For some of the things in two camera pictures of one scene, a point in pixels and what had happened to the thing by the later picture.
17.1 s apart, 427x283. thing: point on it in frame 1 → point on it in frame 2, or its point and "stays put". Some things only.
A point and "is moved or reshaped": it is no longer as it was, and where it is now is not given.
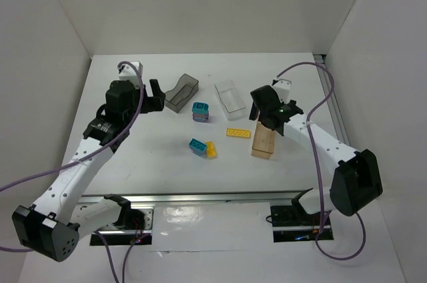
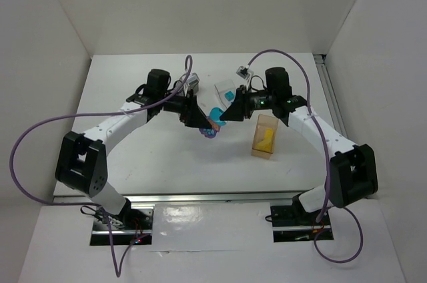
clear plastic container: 231,101 stays put
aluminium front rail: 264,197 stays put
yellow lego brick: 211,149 → 265,145
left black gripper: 151,102 → 189,107
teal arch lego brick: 200,107 is moved or reshaped
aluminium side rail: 326,83 stays put
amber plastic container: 263,141 stays put
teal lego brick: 198,147 → 229,95
